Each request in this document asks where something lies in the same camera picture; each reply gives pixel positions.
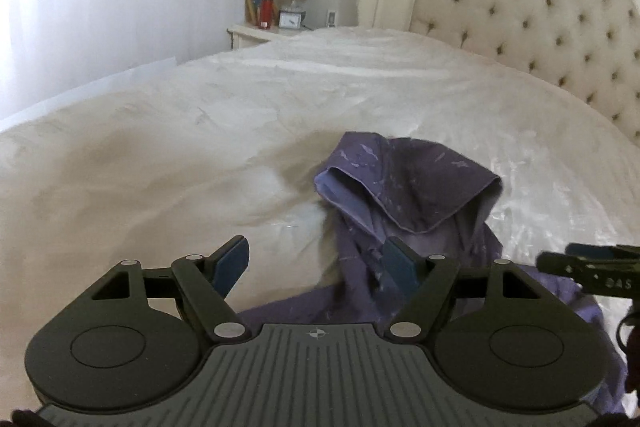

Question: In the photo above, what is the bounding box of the wall power outlet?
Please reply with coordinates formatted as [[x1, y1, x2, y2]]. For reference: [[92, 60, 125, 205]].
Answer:
[[326, 10, 336, 28]]

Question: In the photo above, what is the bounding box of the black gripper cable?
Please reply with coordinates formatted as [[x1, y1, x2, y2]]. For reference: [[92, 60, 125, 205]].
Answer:
[[614, 313, 640, 363]]

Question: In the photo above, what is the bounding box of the white nightstand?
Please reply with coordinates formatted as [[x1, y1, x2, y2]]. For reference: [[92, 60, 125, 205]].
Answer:
[[227, 24, 306, 50]]

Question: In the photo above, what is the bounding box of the wooden picture frame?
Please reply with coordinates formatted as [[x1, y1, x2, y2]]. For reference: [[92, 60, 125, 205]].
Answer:
[[245, 0, 262, 27]]

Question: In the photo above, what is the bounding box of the small alarm clock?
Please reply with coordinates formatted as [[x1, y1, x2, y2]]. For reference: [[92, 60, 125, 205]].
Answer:
[[278, 10, 305, 30]]

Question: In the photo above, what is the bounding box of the cream bed comforter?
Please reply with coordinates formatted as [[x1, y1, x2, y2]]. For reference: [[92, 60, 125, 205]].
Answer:
[[1, 29, 639, 411]]

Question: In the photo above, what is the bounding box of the purple patterned hooded jacket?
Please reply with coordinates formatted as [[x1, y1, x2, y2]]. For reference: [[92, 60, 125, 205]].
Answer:
[[244, 132, 626, 417]]

